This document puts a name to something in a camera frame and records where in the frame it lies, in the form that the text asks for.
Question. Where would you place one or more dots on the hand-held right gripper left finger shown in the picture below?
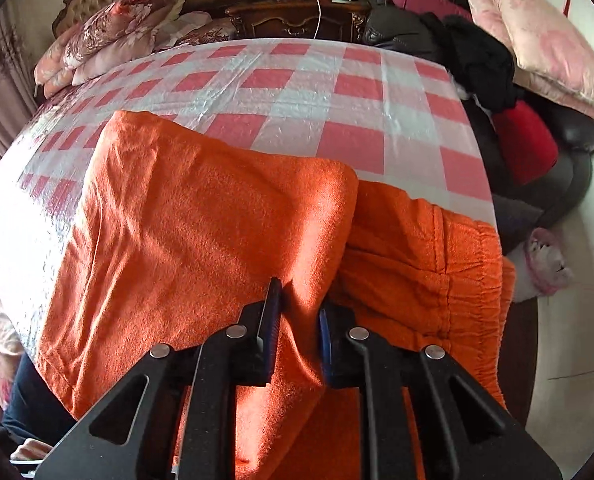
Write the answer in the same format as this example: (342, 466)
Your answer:
(269, 325)

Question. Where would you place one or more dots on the red white checked bed sheet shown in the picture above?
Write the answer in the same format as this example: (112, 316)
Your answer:
(297, 80)

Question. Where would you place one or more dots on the black clothes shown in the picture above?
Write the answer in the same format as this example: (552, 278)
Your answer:
(482, 60)

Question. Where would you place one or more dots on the patterned curtain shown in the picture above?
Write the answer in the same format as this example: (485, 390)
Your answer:
(2, 85)

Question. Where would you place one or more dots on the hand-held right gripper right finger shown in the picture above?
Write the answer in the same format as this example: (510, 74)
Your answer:
(325, 355)

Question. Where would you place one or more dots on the black leather sofa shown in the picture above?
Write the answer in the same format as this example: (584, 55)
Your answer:
(572, 175)

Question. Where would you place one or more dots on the person's left hand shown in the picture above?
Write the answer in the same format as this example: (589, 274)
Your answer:
(29, 450)

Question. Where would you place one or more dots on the orange pants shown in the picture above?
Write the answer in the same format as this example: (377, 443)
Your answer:
(202, 220)

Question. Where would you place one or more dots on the pink floral pillow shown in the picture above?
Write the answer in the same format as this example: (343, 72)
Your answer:
(537, 35)
(552, 94)

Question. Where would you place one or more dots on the person's leg in blue jeans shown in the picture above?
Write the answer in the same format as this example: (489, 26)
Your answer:
(32, 400)

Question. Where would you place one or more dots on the grey cloth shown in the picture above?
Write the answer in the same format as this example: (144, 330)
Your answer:
(517, 220)

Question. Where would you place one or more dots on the red cushion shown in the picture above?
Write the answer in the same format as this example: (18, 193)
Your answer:
(527, 140)

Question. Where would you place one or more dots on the dark wooden nightstand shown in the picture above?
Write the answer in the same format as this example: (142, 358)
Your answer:
(287, 17)

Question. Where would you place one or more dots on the floral quilt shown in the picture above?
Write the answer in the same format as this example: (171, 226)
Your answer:
(107, 35)

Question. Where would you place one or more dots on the maroon cloth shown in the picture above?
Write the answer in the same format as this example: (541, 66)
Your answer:
(427, 2)

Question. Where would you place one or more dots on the pink fluffy slipper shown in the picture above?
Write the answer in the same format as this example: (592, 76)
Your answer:
(547, 260)

